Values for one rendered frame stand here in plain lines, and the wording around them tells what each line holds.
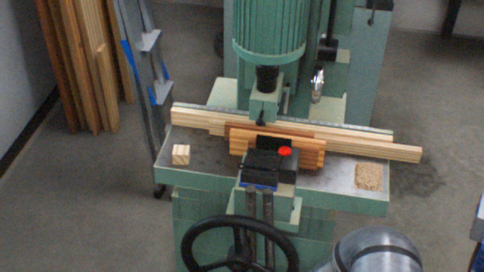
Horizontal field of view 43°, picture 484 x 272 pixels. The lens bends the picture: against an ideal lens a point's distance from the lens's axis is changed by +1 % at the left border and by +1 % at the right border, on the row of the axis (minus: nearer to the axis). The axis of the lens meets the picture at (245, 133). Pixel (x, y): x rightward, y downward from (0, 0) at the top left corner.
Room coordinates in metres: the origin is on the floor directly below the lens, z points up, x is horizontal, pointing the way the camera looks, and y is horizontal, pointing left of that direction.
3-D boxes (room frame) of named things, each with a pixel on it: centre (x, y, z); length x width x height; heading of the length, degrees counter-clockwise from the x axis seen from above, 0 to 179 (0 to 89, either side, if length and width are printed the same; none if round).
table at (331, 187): (1.14, -0.07, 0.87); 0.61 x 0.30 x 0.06; 81
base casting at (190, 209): (1.37, -0.07, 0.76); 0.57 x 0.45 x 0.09; 171
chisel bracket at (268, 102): (1.27, -0.06, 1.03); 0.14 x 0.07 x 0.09; 171
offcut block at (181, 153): (1.16, 0.16, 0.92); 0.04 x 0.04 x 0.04; 89
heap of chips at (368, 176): (1.12, -0.32, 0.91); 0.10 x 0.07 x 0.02; 171
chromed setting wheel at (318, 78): (1.36, -0.19, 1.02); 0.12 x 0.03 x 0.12; 171
